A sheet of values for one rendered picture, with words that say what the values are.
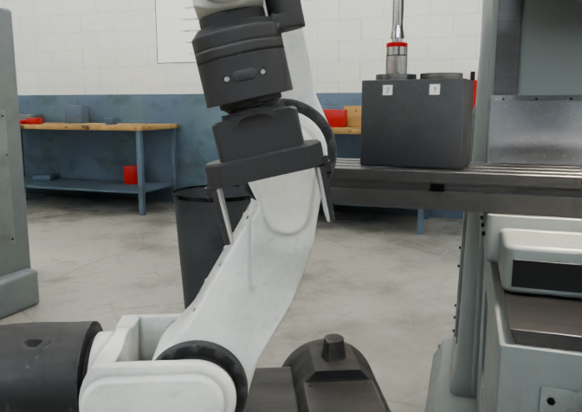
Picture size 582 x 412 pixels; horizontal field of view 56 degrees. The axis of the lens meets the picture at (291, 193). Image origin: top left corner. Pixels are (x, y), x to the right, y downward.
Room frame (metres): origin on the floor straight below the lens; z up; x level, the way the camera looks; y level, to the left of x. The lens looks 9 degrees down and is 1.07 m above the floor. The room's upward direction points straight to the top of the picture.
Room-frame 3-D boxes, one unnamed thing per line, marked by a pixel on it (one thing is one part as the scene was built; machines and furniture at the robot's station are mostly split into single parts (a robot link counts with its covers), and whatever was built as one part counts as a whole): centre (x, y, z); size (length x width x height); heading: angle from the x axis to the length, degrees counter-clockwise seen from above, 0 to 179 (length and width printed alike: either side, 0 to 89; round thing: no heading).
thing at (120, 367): (0.77, 0.18, 0.68); 0.21 x 0.20 x 0.13; 94
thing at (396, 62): (1.26, -0.23, 1.17); 0.05 x 0.05 x 0.06
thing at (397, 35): (1.26, -0.23, 1.26); 0.03 x 0.03 x 0.11
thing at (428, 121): (1.24, -0.28, 1.04); 0.22 x 0.12 x 0.20; 63
